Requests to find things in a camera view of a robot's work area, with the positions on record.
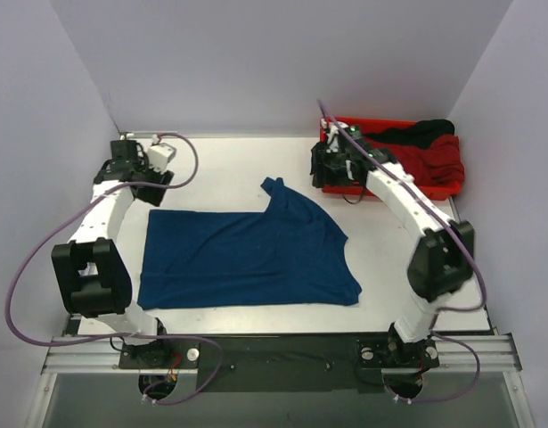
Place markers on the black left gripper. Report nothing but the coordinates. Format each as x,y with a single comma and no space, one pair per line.
153,189

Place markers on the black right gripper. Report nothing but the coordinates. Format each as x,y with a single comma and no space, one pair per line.
321,165

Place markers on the blue t shirt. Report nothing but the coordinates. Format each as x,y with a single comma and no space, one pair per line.
293,252

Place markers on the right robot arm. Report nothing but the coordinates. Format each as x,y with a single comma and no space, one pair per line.
441,261

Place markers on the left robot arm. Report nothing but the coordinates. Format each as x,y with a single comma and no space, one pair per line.
92,276

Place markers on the red plastic bin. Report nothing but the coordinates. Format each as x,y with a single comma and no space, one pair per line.
434,189

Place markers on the black t shirt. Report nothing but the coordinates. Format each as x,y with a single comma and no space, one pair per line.
428,150

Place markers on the red t shirt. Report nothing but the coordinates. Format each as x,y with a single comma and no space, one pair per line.
438,165

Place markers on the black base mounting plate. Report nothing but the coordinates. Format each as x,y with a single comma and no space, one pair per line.
365,362

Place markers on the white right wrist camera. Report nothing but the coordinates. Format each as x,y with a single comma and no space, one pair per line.
331,134

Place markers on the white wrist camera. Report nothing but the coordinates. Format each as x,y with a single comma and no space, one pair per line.
160,154
331,134

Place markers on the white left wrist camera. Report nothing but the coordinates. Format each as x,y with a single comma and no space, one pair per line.
160,154

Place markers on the aluminium front rail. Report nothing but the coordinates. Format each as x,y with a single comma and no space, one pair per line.
496,353

